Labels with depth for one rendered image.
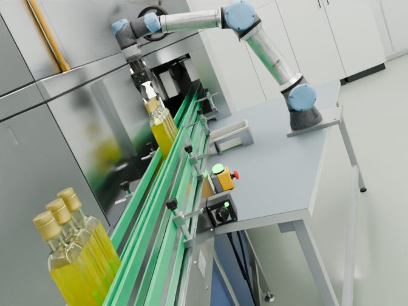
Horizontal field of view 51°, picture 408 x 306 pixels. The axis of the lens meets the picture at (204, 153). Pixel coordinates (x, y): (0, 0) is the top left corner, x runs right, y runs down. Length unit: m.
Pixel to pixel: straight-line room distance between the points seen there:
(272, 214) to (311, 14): 4.50
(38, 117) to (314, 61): 4.68
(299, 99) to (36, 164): 1.05
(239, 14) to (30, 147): 0.93
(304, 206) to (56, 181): 0.77
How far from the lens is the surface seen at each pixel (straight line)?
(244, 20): 1.79
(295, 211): 1.36
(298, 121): 2.01
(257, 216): 1.40
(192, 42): 2.87
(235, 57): 5.63
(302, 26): 5.68
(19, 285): 1.67
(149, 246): 1.09
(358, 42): 5.84
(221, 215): 1.37
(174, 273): 0.96
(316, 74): 5.76
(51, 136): 1.39
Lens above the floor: 1.35
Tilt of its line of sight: 15 degrees down
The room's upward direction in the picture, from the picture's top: 23 degrees counter-clockwise
